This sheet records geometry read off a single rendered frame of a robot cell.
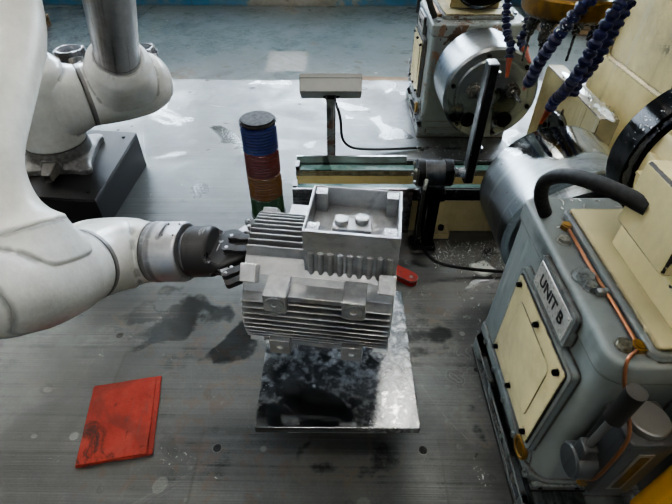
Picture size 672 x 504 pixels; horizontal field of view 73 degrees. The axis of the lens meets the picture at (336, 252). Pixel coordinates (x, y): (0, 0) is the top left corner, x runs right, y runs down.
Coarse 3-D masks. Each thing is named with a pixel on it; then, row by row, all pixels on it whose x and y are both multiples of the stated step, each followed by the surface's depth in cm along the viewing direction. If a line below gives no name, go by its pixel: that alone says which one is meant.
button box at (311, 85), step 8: (304, 80) 122; (312, 80) 122; (320, 80) 122; (328, 80) 122; (336, 80) 122; (344, 80) 122; (352, 80) 122; (360, 80) 122; (304, 88) 122; (312, 88) 122; (320, 88) 122; (328, 88) 122; (336, 88) 122; (344, 88) 122; (352, 88) 122; (360, 88) 122; (304, 96) 127; (312, 96) 127; (320, 96) 127; (344, 96) 127; (352, 96) 127; (360, 96) 127
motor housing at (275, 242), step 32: (256, 224) 61; (288, 224) 62; (256, 256) 60; (288, 256) 59; (256, 288) 60; (320, 288) 58; (256, 320) 61; (288, 320) 60; (320, 320) 59; (352, 320) 58; (384, 320) 57
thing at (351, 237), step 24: (312, 192) 61; (336, 192) 62; (360, 192) 61; (384, 192) 61; (312, 216) 60; (336, 216) 58; (360, 216) 58; (384, 216) 62; (312, 240) 55; (336, 240) 55; (360, 240) 54; (384, 240) 54; (312, 264) 58; (336, 264) 58; (360, 264) 57; (384, 264) 57
